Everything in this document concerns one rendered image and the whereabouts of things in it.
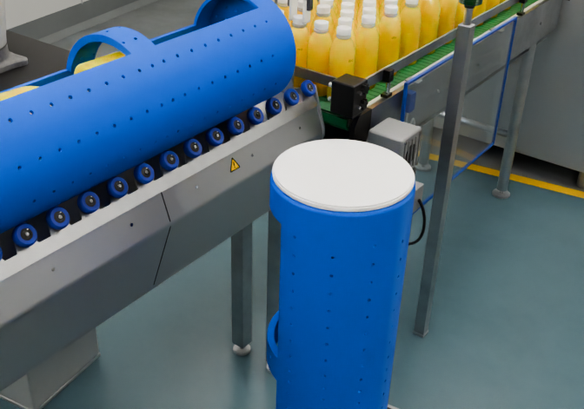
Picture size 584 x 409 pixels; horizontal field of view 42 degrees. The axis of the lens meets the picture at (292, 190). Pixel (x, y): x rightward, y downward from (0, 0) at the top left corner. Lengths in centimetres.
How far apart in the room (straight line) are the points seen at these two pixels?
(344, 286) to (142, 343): 130
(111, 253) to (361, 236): 52
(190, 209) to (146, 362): 96
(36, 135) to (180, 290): 157
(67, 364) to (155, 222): 95
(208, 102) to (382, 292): 55
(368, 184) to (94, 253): 56
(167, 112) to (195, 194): 25
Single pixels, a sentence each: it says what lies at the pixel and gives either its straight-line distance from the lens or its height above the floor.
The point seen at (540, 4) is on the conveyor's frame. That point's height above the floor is 90.
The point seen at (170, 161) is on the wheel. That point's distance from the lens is 168.
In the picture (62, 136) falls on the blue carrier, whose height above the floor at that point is 114.
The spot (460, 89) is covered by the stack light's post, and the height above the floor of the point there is 92.
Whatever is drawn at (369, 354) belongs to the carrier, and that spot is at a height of 68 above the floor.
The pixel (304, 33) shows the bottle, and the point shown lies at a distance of 215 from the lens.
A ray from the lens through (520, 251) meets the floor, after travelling 326.
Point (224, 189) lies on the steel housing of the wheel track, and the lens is 181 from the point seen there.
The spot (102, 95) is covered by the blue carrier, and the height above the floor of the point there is 118.
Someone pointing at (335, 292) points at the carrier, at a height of 85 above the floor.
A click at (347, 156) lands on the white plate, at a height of 104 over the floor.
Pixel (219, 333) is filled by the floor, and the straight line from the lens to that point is 268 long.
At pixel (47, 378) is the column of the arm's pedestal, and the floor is 9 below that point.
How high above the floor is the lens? 175
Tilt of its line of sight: 30 degrees down
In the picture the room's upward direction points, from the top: 2 degrees clockwise
